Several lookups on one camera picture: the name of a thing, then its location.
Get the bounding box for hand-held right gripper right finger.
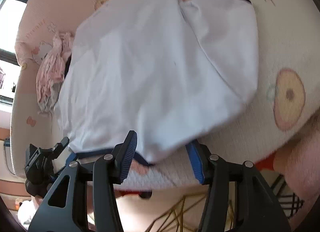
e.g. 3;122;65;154
186;140;292;232

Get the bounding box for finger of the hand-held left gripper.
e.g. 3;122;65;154
51;136;70;159
65;152;78;166

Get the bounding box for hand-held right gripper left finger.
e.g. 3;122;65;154
28;130;138;232

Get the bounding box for white t-shirt with navy trim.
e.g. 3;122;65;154
54;0;259;166

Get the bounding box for red cloth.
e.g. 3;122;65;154
254;153;275;171

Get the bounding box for pink crumpled garment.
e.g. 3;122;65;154
36;30;74;112

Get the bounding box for pink fluffy blanket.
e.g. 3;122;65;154
272;114;320;220

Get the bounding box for window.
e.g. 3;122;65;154
0;0;28;107

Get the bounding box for cartoon printed bed sheet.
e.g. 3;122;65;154
10;0;320;192

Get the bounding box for black wire rack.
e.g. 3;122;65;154
271;174;307;220

